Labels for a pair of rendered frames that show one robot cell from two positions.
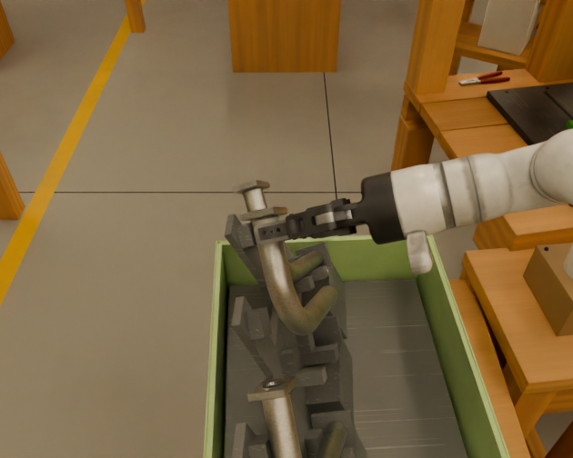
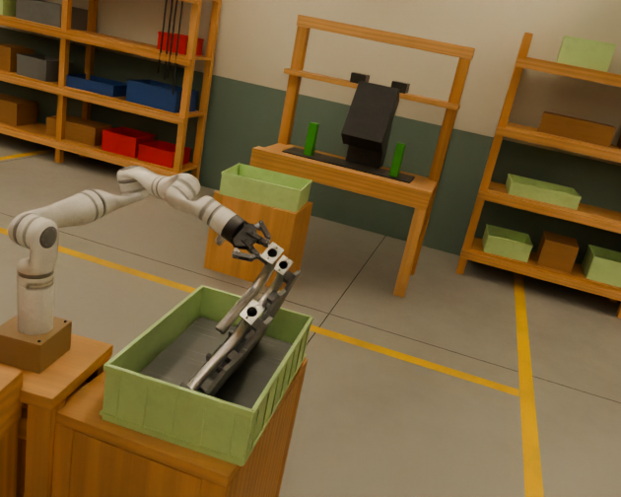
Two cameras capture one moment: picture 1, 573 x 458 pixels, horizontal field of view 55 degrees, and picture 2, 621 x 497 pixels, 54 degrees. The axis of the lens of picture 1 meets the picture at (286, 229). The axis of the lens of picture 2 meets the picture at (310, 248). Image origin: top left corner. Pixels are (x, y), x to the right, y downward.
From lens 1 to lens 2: 201 cm
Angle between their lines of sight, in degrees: 116
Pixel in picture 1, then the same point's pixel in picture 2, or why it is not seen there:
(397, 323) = not seen: hidden behind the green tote
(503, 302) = (74, 369)
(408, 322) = not seen: hidden behind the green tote
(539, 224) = not seen: outside the picture
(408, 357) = (161, 373)
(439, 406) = (167, 355)
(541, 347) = (85, 349)
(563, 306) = (67, 332)
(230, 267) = (242, 429)
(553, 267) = (52, 334)
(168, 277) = not seen: outside the picture
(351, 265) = (156, 403)
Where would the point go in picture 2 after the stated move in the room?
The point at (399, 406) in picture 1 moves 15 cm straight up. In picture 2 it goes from (185, 361) to (191, 318)
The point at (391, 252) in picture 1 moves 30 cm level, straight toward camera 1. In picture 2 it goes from (130, 383) to (208, 346)
